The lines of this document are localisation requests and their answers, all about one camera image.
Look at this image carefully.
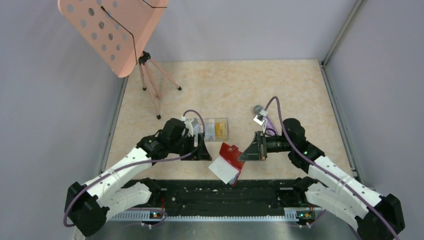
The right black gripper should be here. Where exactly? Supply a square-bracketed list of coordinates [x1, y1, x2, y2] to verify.
[238, 130, 294, 161]

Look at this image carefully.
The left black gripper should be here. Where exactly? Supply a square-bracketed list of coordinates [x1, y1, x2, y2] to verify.
[169, 132, 212, 161]

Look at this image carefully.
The red leather card holder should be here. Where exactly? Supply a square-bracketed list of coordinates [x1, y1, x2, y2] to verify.
[208, 142, 245, 187]

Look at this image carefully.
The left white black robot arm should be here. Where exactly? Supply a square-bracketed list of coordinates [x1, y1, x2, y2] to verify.
[63, 116, 212, 237]

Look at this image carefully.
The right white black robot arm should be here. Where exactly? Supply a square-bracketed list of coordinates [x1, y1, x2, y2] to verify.
[238, 114, 405, 240]

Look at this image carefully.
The white credit card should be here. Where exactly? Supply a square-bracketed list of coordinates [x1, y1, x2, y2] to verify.
[204, 123, 216, 142]

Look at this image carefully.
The clear plastic card tray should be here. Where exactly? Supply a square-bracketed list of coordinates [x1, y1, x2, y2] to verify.
[187, 118, 229, 146]

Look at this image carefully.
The yellow credit card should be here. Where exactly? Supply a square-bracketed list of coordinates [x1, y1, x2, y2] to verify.
[215, 122, 228, 140]

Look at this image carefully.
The purple glitter microphone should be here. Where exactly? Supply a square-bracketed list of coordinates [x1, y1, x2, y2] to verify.
[253, 105, 279, 136]

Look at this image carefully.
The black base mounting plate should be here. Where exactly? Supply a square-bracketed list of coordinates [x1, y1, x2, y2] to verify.
[128, 179, 327, 218]

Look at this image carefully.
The pink perforated music stand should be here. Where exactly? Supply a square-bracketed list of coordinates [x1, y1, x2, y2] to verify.
[57, 0, 182, 119]

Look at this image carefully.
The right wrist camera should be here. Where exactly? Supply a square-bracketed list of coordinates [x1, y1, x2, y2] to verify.
[253, 110, 268, 127]

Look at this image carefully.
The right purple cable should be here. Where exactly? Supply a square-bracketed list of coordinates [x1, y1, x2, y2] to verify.
[263, 96, 402, 240]

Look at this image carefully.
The purple cable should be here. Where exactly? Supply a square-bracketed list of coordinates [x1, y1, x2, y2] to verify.
[63, 109, 207, 228]
[263, 96, 402, 240]

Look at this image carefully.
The aluminium frame rail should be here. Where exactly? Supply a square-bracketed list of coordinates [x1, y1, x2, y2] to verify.
[79, 187, 382, 222]

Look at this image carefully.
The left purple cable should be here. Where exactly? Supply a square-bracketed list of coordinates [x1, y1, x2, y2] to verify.
[63, 109, 207, 228]

